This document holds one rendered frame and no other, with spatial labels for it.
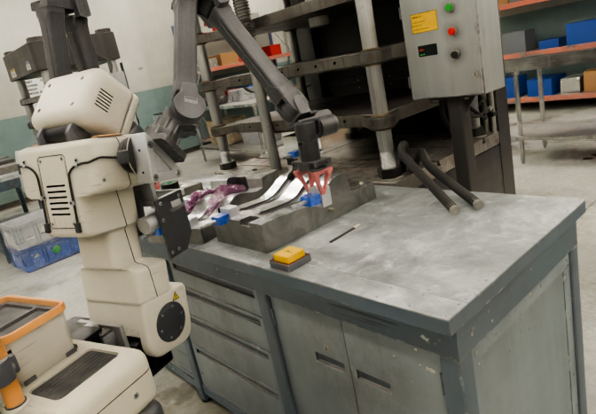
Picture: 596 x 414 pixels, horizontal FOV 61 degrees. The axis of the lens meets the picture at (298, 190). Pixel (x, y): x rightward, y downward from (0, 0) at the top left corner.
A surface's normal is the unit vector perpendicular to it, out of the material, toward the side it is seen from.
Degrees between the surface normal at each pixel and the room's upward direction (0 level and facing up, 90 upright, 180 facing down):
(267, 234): 90
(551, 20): 90
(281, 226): 90
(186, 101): 61
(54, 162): 82
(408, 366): 90
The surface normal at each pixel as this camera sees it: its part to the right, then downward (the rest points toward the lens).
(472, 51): -0.72, 0.31
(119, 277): -0.48, 0.18
